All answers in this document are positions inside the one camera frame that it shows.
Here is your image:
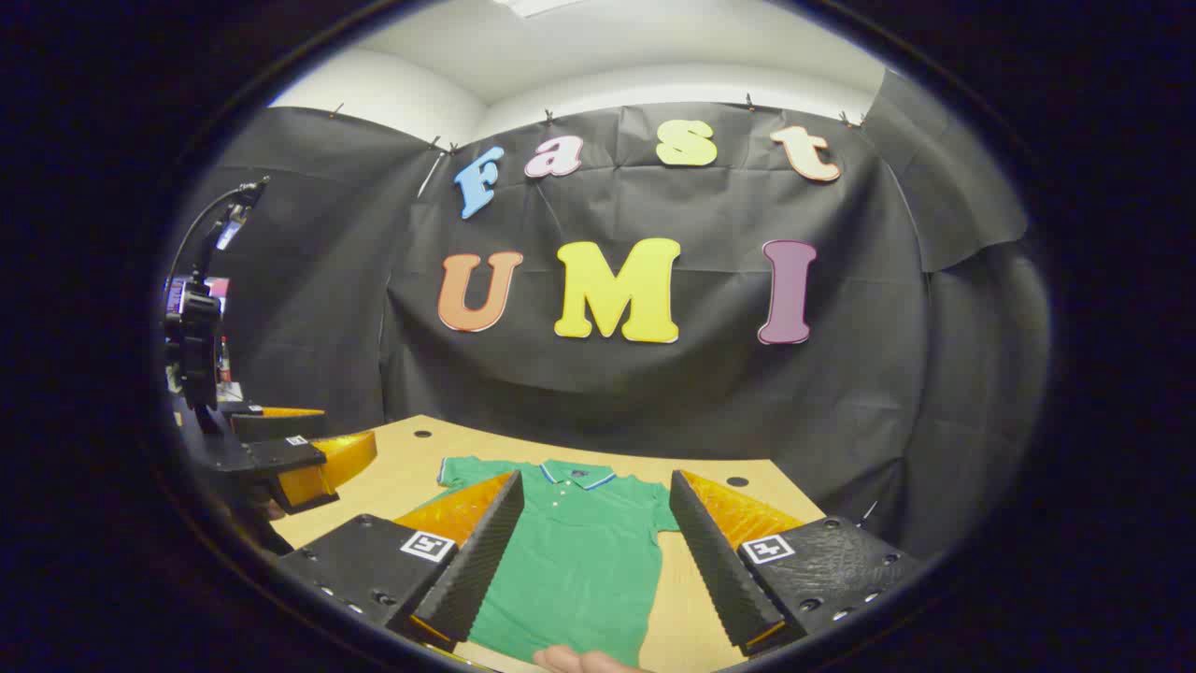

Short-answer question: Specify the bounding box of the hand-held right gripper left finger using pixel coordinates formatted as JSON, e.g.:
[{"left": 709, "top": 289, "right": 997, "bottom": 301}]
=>
[{"left": 274, "top": 470, "right": 526, "bottom": 653}]

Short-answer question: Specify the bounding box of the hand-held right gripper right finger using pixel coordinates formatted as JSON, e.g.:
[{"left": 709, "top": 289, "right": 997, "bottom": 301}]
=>
[{"left": 669, "top": 469, "right": 921, "bottom": 657}]

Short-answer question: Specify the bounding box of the green T-shirt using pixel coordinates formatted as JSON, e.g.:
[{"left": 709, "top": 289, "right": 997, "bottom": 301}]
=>
[{"left": 437, "top": 456, "right": 681, "bottom": 669}]

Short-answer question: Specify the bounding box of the black backdrop cloth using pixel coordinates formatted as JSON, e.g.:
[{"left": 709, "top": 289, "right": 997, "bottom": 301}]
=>
[{"left": 168, "top": 70, "right": 1052, "bottom": 562}]

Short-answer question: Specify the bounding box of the ceiling light panel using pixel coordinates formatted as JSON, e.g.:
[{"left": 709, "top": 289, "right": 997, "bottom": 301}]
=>
[{"left": 495, "top": 0, "right": 585, "bottom": 18}]

